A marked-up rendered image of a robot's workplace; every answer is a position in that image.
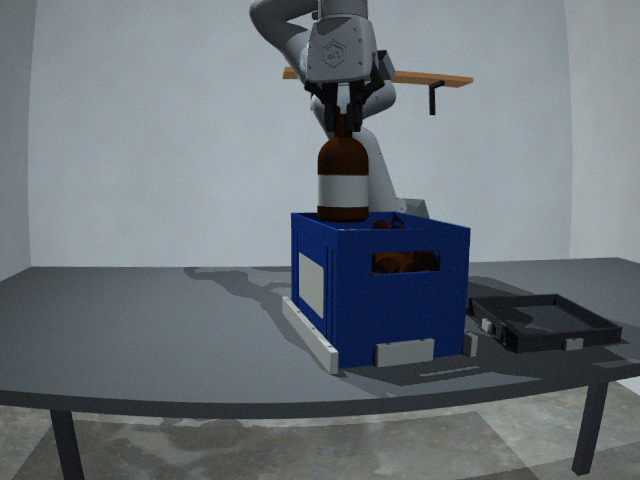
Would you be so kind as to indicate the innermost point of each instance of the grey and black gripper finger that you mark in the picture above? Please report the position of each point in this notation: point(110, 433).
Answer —
point(330, 102)
point(354, 116)

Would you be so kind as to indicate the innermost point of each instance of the blue plastic crate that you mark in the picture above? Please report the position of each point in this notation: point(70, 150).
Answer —
point(333, 286)

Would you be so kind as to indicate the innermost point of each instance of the brown glass bottle with white label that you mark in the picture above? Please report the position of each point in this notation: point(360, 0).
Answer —
point(342, 177)

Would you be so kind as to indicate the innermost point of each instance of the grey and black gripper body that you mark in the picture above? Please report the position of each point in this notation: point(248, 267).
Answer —
point(340, 49)

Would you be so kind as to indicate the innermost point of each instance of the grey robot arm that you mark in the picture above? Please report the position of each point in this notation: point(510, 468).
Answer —
point(270, 17)

